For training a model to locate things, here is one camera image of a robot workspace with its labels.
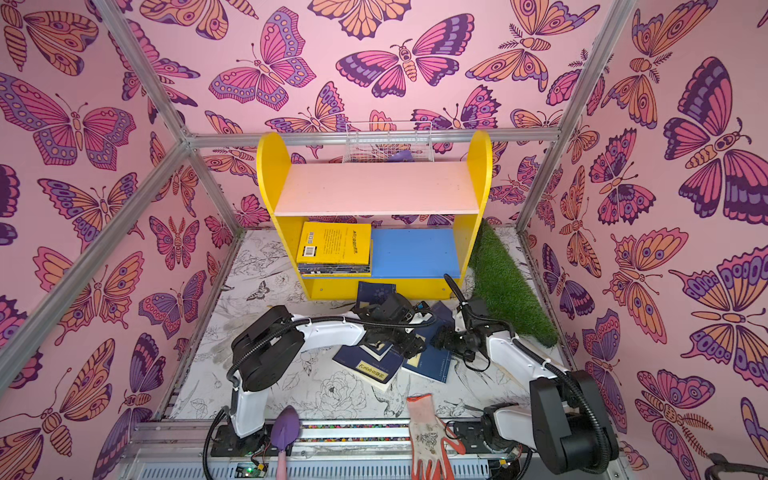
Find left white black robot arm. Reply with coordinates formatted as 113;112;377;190
226;294;437;439

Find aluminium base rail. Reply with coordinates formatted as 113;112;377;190
119;418;631;480

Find yellow pink blue bookshelf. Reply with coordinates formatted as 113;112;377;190
257;131;493;300

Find thick navy book yellow spine label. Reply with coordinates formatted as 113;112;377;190
332;342;404;391

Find purple garden trowel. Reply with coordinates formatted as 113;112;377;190
270;405;301;480

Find purple object in basket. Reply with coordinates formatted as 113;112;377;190
387;150;413;163

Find green artificial grass mat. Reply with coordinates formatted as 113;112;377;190
469;220;559;347

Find navy book yellow label back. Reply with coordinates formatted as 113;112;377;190
355;281;396;308

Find green circuit board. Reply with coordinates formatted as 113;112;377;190
235;462;269;479

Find red white work glove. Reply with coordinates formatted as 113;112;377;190
407;394;466;480

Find navy book yellow label front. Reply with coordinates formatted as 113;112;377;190
402;337;452;383

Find white wire basket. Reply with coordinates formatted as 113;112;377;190
342;120;435;163

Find navy book yellow label middle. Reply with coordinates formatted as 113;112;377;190
430;301;455;331

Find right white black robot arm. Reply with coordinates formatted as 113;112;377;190
436;274;619;474

